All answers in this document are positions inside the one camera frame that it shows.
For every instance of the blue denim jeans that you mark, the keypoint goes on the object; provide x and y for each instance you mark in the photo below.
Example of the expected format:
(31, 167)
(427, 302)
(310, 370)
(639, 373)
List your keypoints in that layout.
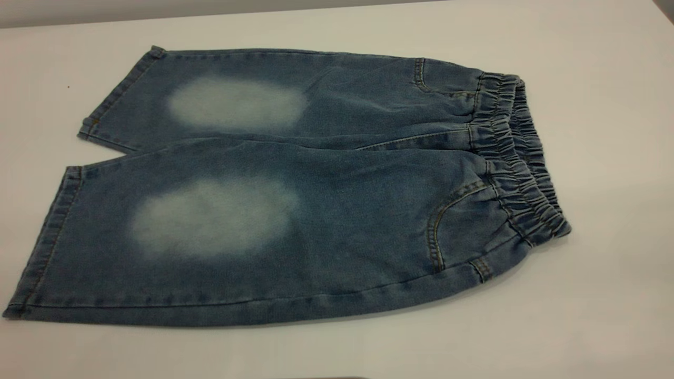
(342, 210)

